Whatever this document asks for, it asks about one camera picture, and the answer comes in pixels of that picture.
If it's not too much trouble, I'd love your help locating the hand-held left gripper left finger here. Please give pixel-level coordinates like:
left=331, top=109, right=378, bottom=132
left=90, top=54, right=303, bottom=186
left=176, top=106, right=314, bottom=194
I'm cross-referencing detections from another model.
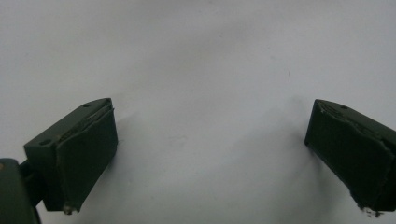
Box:
left=23, top=97, right=119, bottom=216

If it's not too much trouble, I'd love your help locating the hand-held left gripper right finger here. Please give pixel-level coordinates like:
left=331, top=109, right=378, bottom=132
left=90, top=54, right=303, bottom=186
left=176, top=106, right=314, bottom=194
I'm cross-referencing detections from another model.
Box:
left=304, top=98, right=396, bottom=218

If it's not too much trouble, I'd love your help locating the grey foam mat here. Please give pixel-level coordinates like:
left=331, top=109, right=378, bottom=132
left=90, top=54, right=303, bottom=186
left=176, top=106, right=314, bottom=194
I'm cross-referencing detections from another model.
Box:
left=0, top=0, right=396, bottom=224

